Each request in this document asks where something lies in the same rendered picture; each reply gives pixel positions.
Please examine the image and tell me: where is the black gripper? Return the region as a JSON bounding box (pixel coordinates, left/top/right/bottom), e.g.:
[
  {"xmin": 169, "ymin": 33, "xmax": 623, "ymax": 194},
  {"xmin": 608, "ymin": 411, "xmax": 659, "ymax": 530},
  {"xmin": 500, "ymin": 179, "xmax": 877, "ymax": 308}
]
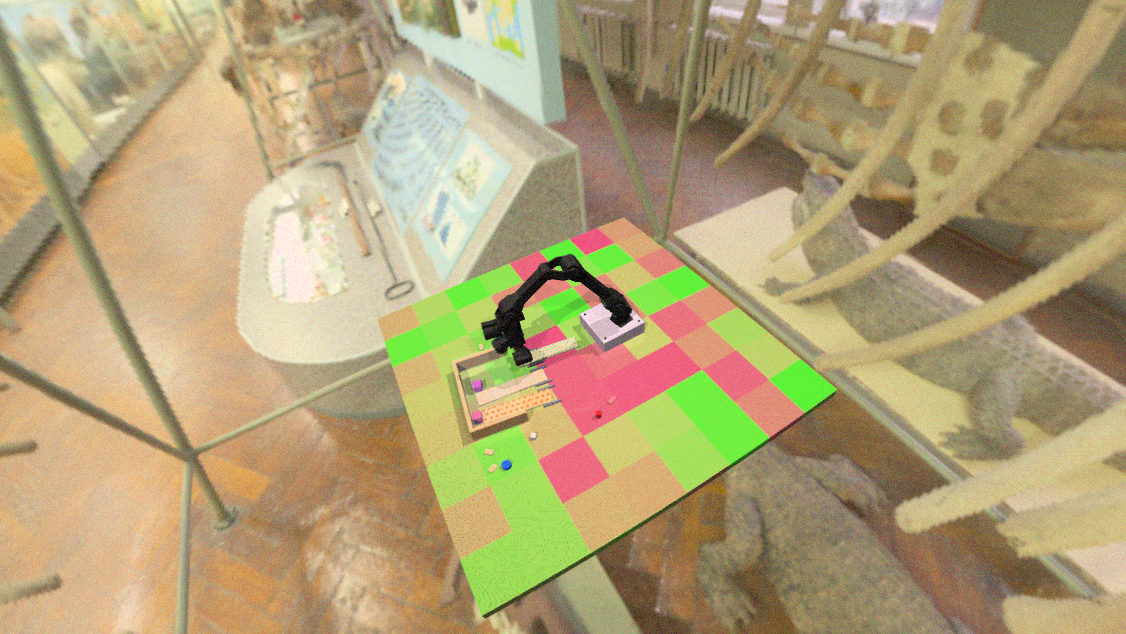
[{"xmin": 504, "ymin": 328, "xmax": 533, "ymax": 366}]

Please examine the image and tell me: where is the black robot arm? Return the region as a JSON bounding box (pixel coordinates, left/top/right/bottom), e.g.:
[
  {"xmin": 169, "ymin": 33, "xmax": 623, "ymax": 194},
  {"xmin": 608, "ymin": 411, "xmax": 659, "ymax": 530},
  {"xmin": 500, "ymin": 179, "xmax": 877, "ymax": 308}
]
[{"xmin": 481, "ymin": 253, "xmax": 633, "ymax": 354}]

